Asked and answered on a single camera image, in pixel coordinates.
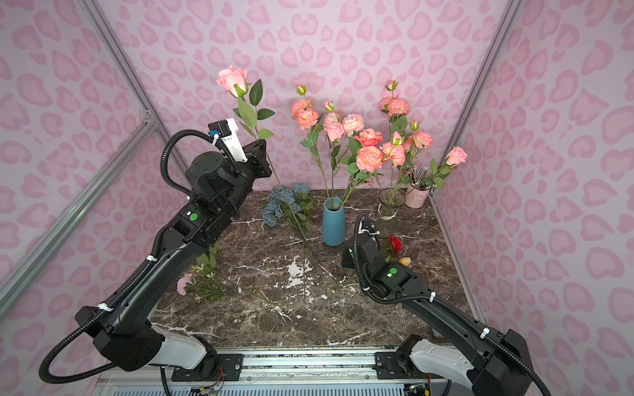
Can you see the pink rosebud stem pair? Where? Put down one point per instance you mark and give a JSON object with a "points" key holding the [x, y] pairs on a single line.
{"points": [[333, 125]]}

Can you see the blue artificial rose bunch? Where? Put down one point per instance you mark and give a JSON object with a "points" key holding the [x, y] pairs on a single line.
{"points": [[292, 205]]}

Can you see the pink artificial rose stem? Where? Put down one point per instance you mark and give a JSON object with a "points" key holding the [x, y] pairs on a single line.
{"points": [[438, 172]]}

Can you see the large pink rose stem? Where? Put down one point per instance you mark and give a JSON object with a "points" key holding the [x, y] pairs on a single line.
{"points": [[369, 137]]}

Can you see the pink pencil cup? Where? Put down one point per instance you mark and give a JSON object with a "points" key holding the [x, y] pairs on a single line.
{"points": [[417, 193]]}

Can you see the diagonal aluminium frame bar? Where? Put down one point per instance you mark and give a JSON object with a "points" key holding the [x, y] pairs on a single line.
{"points": [[33, 263]]}

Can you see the teal ceramic vase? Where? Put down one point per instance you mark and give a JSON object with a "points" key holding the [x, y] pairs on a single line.
{"points": [[333, 222]]}

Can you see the pale pink rose spray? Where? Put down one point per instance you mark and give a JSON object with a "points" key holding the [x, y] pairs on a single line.
{"points": [[352, 123]]}

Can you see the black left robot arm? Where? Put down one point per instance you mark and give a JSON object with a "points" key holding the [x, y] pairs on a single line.
{"points": [[120, 327]]}

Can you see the pink peony spray stem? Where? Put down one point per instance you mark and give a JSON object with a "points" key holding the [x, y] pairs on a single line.
{"points": [[407, 140]]}

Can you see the cream pink rose bunch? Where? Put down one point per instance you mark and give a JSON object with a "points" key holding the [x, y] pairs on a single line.
{"points": [[365, 162]]}

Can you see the aluminium frame post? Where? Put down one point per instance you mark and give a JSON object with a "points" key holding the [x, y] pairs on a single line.
{"points": [[107, 35], [509, 18]]}

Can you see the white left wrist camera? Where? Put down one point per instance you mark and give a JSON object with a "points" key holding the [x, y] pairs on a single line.
{"points": [[224, 136]]}

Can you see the aluminium frame post right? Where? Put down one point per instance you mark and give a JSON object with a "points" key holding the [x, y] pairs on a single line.
{"points": [[509, 18]]}

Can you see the aluminium frame post left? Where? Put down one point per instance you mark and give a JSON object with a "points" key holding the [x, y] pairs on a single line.
{"points": [[107, 35]]}

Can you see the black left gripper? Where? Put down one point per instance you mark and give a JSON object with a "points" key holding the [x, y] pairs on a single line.
{"points": [[258, 158]]}

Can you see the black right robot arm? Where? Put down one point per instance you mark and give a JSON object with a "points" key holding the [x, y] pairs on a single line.
{"points": [[479, 357]]}

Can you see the red carnation flower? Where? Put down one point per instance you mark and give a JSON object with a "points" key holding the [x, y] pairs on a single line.
{"points": [[393, 248]]}

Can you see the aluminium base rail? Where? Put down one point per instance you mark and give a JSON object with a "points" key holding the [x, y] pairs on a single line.
{"points": [[332, 370]]}

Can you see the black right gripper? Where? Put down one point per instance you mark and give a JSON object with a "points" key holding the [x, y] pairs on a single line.
{"points": [[365, 230]]}

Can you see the clear glass vase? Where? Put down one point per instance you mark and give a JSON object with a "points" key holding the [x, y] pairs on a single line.
{"points": [[389, 210]]}

